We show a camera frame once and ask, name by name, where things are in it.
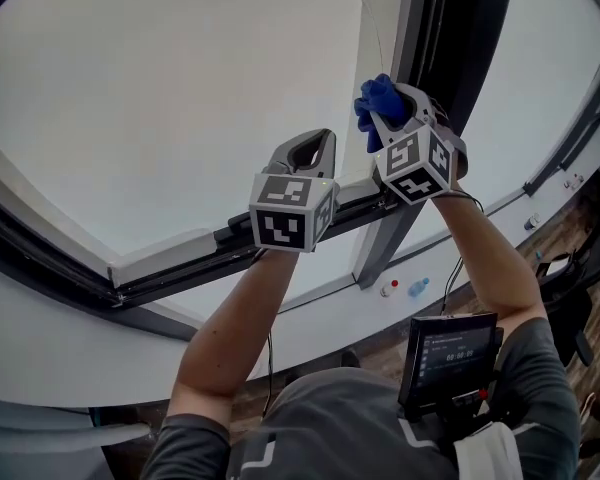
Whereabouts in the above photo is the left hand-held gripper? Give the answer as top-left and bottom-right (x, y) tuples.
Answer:
(248, 127), (342, 255)

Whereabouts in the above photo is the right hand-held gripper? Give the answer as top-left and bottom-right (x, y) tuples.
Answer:
(368, 82), (470, 207)

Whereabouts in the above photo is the blue cleaning cloth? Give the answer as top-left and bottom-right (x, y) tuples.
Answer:
(353, 72), (407, 154)

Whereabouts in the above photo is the black window frame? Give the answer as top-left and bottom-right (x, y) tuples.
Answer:
(0, 0), (600, 342)

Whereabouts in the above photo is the person's right forearm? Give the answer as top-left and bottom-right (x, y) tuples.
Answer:
(432, 183), (550, 332)

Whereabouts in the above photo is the person's left forearm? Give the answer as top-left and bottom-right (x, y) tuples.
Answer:
(167, 248), (301, 422)

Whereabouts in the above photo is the black chest-mounted monitor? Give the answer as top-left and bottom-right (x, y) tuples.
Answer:
(396, 310), (505, 422)

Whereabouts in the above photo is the person's grey shirt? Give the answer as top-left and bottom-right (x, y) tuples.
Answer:
(139, 315), (582, 480)

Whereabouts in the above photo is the white towel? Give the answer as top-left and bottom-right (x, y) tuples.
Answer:
(452, 419), (525, 480)

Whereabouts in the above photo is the white insulated pipe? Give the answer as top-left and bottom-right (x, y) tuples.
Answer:
(0, 420), (154, 464)
(0, 394), (97, 422)

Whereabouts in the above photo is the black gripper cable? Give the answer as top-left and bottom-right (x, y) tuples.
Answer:
(442, 190), (487, 319)
(261, 330), (277, 419)

